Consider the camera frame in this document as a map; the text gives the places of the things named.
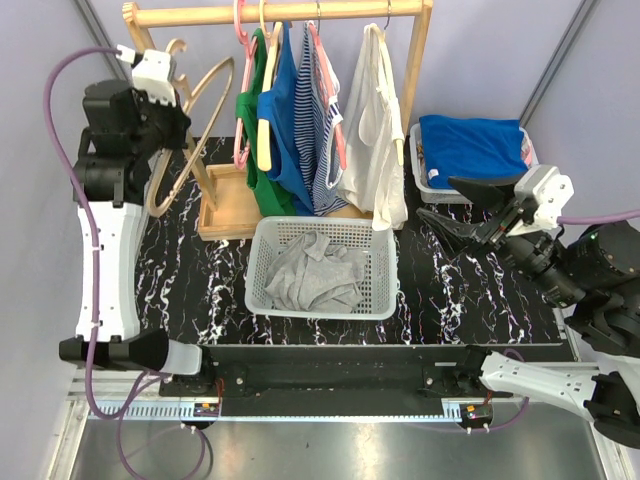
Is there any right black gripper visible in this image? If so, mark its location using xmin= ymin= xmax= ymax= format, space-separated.
xmin=412 ymin=164 xmax=583 ymax=305

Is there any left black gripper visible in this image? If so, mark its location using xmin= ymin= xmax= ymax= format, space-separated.
xmin=129 ymin=83 xmax=190 ymax=158

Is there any beige wooden hanger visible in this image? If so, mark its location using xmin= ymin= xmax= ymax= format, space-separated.
xmin=148 ymin=38 xmax=236 ymax=219

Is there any grey tank top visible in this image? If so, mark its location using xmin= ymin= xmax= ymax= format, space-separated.
xmin=265 ymin=230 xmax=367 ymax=314

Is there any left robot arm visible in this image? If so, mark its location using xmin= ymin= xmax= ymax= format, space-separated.
xmin=59 ymin=80 xmax=216 ymax=396

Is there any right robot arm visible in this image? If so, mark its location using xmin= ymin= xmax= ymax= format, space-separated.
xmin=417 ymin=166 xmax=639 ymax=449

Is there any pink plastic hanger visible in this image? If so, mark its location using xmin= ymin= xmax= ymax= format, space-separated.
xmin=233 ymin=0 xmax=257 ymax=170

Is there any cream hanger under white top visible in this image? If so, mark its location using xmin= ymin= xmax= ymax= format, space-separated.
xmin=372 ymin=24 xmax=404 ymax=167

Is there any white tank top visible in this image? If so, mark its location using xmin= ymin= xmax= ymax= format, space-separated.
xmin=338 ymin=23 xmax=408 ymax=231

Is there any blue tank top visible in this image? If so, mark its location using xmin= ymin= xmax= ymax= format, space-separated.
xmin=265 ymin=22 xmax=313 ymax=216

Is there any green tank top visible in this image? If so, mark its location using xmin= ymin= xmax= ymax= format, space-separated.
xmin=235 ymin=28 xmax=296 ymax=217

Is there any cream wooden hanger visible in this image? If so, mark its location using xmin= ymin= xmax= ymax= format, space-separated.
xmin=257 ymin=1 xmax=282 ymax=172

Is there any blue white striped top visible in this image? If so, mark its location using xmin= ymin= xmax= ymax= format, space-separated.
xmin=294 ymin=21 xmax=347 ymax=216

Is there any pink hanger under striped top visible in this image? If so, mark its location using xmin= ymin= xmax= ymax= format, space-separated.
xmin=308 ymin=21 xmax=347 ymax=173

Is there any white basket with clothes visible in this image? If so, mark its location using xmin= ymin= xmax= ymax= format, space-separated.
xmin=409 ymin=123 xmax=538 ymax=205

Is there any blue folded cloth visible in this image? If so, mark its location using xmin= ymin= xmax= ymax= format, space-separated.
xmin=419 ymin=115 xmax=528 ymax=189

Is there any wooden clothes rack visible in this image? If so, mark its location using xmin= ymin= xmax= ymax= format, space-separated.
xmin=122 ymin=1 xmax=433 ymax=240

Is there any white plastic basket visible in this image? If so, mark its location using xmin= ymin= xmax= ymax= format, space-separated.
xmin=245 ymin=216 xmax=398 ymax=321

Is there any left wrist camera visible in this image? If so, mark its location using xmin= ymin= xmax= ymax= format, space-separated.
xmin=132 ymin=49 xmax=177 ymax=107

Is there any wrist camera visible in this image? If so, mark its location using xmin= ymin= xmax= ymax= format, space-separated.
xmin=132 ymin=49 xmax=177 ymax=107
xmin=507 ymin=165 xmax=574 ymax=237

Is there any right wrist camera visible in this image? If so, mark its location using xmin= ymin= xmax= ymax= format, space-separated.
xmin=507 ymin=165 xmax=574 ymax=237

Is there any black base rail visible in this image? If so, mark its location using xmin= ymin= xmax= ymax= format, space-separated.
xmin=158 ymin=343 xmax=561 ymax=419

